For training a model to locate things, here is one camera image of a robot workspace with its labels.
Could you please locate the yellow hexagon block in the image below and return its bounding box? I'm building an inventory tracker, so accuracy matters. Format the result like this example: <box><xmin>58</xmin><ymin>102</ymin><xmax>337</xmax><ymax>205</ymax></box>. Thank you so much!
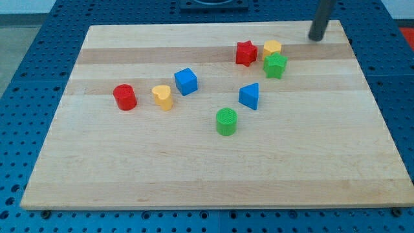
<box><xmin>262</xmin><ymin>40</ymin><xmax>282</xmax><ymax>60</ymax></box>

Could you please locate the green cylinder block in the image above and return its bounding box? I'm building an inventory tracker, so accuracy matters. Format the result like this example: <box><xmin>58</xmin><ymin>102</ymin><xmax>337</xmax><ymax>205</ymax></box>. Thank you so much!
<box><xmin>216</xmin><ymin>107</ymin><xmax>238</xmax><ymax>136</ymax></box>

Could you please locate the wooden board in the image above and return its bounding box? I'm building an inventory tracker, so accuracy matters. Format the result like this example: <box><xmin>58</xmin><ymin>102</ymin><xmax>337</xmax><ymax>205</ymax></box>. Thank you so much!
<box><xmin>21</xmin><ymin>20</ymin><xmax>413</xmax><ymax>210</ymax></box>

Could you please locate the blue cube block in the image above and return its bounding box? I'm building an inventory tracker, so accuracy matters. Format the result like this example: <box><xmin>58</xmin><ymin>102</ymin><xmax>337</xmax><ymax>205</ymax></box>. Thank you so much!
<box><xmin>174</xmin><ymin>68</ymin><xmax>198</xmax><ymax>96</ymax></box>

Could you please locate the blue triangle block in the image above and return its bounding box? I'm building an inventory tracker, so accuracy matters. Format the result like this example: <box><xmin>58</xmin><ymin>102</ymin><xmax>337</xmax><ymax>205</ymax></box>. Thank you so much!
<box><xmin>238</xmin><ymin>83</ymin><xmax>259</xmax><ymax>110</ymax></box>

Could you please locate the yellow heart block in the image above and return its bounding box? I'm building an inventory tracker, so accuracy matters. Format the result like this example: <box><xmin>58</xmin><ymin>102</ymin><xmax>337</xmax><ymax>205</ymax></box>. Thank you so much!
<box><xmin>151</xmin><ymin>85</ymin><xmax>173</xmax><ymax>111</ymax></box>

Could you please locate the red star block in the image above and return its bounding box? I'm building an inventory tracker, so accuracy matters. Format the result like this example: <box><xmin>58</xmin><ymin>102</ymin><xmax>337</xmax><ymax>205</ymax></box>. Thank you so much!
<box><xmin>235</xmin><ymin>40</ymin><xmax>258</xmax><ymax>67</ymax></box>

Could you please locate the red cylinder block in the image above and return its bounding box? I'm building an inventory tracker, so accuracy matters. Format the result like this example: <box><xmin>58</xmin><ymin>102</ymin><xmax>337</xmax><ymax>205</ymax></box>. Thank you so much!
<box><xmin>113</xmin><ymin>84</ymin><xmax>137</xmax><ymax>111</ymax></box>

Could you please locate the green star block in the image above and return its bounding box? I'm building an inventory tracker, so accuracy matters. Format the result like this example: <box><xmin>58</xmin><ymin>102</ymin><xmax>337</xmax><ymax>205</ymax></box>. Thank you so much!
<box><xmin>263</xmin><ymin>53</ymin><xmax>288</xmax><ymax>79</ymax></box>

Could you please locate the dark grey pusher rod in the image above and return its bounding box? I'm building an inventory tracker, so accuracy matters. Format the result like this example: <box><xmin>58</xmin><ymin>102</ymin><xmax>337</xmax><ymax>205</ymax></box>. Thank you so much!
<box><xmin>308</xmin><ymin>0</ymin><xmax>336</xmax><ymax>41</ymax></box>

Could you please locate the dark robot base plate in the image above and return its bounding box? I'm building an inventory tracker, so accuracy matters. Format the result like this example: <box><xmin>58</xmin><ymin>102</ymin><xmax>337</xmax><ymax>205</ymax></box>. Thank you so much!
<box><xmin>178</xmin><ymin>0</ymin><xmax>249</xmax><ymax>11</ymax></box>

